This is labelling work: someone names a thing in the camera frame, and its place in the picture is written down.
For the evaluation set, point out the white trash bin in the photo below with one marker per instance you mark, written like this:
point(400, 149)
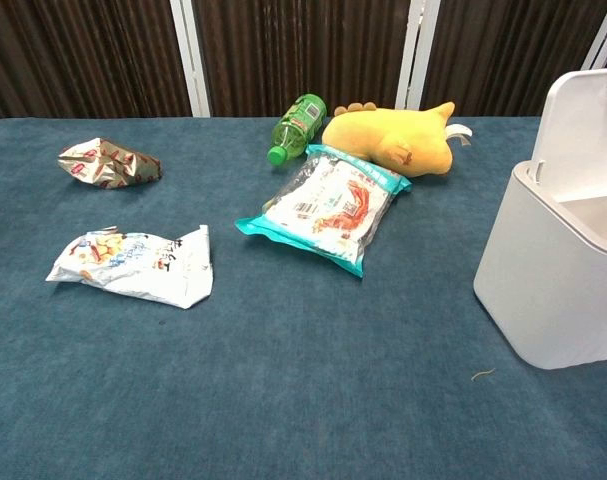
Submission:
point(548, 280)

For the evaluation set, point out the teal-edged clear snack bag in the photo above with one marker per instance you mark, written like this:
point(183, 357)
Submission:
point(328, 210)

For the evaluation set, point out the green plastic bottle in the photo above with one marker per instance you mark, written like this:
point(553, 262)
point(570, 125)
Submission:
point(295, 127)

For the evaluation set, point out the blue table cloth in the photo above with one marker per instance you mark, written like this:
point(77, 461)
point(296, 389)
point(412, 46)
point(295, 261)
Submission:
point(263, 350)

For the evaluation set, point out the yellow plush toy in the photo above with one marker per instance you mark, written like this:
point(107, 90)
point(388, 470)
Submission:
point(383, 135)

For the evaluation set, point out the white crumpled chip bag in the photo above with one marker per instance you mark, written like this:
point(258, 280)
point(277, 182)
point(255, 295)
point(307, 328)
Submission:
point(143, 265)

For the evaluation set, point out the brown folding screen panel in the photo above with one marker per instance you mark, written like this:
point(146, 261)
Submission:
point(508, 50)
point(303, 50)
point(83, 55)

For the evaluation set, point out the crumpled red-gold wrapper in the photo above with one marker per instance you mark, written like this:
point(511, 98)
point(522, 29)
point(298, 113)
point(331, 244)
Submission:
point(108, 162)

